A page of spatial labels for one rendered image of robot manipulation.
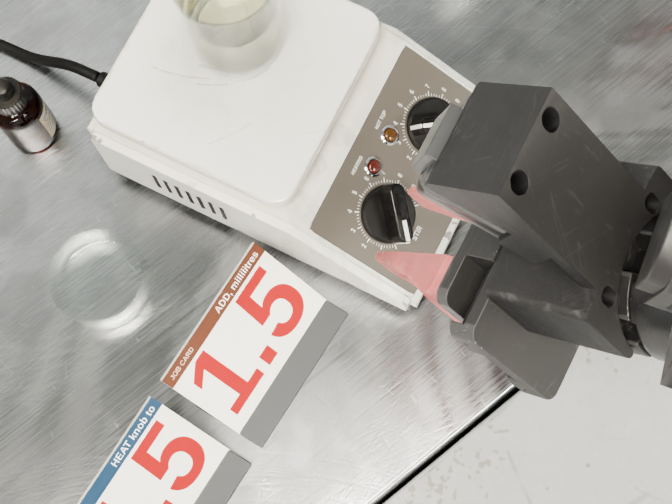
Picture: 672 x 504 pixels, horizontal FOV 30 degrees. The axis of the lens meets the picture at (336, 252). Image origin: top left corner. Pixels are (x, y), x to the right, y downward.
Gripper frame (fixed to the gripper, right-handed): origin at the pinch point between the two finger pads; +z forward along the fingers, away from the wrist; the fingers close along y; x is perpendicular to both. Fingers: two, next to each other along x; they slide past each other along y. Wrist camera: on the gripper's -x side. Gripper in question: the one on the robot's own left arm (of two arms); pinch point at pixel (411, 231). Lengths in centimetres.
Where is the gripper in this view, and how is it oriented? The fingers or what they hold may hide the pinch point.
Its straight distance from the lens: 59.1
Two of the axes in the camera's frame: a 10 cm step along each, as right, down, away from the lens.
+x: 6.1, 4.7, 6.3
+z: -6.5, -1.6, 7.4
